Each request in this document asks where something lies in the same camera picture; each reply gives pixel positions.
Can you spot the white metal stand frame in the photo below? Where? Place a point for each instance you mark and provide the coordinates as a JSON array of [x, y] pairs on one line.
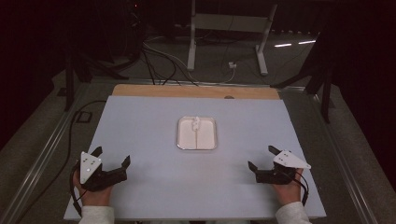
[[227, 23]]

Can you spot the white square tray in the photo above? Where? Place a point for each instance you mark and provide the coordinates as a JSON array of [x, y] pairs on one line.
[[205, 137]]

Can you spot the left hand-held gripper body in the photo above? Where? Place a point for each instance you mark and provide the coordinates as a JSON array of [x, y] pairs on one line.
[[88, 166]]

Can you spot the white power plug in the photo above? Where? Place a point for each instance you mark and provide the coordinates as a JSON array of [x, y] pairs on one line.
[[232, 65]]

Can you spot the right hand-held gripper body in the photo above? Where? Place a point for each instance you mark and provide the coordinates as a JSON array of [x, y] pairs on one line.
[[274, 176]]

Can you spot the white plastic connector piece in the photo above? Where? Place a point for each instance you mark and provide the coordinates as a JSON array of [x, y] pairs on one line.
[[195, 123]]

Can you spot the pale blue board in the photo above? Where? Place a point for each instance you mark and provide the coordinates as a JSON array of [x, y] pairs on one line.
[[149, 124]]

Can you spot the black tripod stand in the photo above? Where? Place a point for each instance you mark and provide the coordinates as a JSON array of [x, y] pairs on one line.
[[69, 87], [326, 99]]

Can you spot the person's right hand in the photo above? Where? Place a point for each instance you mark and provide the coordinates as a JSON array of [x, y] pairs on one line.
[[288, 193]]

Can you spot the metal floor rail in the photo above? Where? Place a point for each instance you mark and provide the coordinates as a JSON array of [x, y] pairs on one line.
[[342, 161], [40, 158]]

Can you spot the black floor socket frame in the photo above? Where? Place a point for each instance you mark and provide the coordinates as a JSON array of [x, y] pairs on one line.
[[78, 117]]

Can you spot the person's left hand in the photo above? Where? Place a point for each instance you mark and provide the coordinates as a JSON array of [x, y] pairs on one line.
[[95, 197]]

